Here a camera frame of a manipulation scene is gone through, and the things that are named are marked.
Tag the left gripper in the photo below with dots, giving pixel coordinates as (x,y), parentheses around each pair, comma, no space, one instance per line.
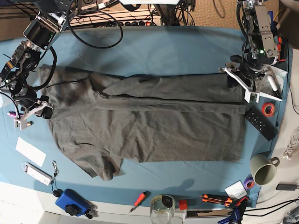
(250,68)

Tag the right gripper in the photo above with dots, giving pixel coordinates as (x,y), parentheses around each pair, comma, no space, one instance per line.
(26,96)

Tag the grey T-shirt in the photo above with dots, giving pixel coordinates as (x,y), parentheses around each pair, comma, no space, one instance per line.
(99,119)

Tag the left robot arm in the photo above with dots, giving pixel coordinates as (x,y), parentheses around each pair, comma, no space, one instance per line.
(259,48)

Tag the pink tube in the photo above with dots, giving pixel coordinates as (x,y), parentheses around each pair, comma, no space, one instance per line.
(12,114)

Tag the blue table cloth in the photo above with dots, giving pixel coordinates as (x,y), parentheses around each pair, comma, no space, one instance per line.
(159,51)

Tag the white paper card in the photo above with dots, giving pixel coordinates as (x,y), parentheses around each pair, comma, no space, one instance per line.
(31,152)

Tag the white patterned paper booklet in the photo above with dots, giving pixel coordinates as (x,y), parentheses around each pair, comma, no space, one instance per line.
(263,85)

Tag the white marker pen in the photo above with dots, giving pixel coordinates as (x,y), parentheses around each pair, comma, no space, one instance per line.
(273,84)

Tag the red tape roll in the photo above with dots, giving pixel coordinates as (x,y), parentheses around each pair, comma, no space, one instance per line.
(268,109)

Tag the orange black clamp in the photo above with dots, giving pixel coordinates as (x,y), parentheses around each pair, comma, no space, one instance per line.
(282,49)

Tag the white packaged stick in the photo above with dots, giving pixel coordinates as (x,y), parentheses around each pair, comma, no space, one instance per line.
(37,174)

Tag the black remote control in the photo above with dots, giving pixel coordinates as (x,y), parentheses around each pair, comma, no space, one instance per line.
(260,123)

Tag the blue box with knob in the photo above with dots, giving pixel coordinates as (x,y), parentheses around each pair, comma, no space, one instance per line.
(71,202)

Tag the beige mug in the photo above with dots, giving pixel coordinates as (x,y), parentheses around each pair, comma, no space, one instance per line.
(263,169)

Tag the black power strip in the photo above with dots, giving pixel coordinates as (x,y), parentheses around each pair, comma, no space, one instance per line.
(135,23)

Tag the key bunch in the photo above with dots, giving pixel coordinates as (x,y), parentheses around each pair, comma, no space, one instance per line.
(91,212)

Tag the purple tape roll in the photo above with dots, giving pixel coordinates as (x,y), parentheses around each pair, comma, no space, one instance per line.
(249,183)

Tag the white small box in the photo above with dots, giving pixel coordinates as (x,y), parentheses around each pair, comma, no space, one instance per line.
(236,190)

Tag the black power adapter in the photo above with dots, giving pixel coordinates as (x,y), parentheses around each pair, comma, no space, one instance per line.
(287,187)

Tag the orange black utility knife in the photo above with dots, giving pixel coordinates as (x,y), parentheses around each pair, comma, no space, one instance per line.
(222,200)

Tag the small red block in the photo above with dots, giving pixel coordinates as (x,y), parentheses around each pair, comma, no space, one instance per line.
(183,204)

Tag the blue black clamp bottom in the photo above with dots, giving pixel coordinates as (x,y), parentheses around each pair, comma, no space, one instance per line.
(236,214)

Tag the clear glass jar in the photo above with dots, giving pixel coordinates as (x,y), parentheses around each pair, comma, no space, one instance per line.
(162,209)

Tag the red handled screwdriver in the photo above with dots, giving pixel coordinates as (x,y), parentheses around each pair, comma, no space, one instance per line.
(141,198)

